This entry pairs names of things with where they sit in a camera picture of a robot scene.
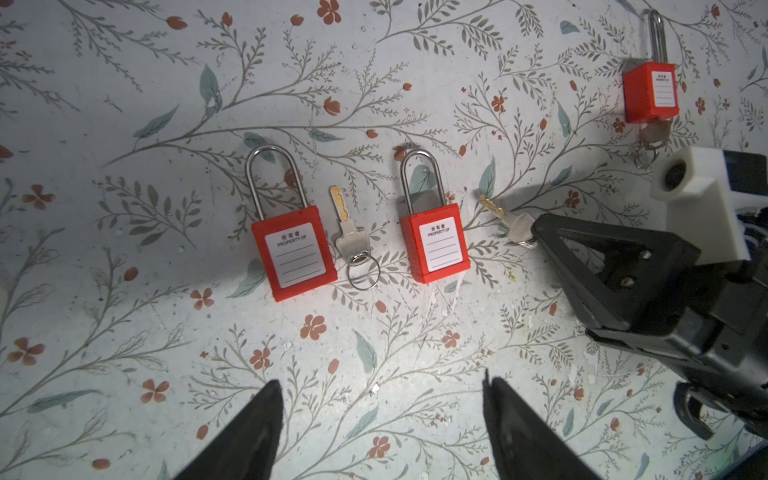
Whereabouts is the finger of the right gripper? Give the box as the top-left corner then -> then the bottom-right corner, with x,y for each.
532,214 -> 701,332

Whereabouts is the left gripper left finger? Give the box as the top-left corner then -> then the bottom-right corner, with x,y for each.
176,380 -> 284,480

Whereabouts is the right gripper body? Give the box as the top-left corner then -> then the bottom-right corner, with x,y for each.
587,209 -> 767,438

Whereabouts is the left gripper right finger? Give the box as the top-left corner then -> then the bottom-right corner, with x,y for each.
482,376 -> 598,479

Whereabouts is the red padlock with keys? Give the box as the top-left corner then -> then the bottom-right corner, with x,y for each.
400,149 -> 471,284

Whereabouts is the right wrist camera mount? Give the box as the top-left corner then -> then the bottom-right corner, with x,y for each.
650,146 -> 767,265

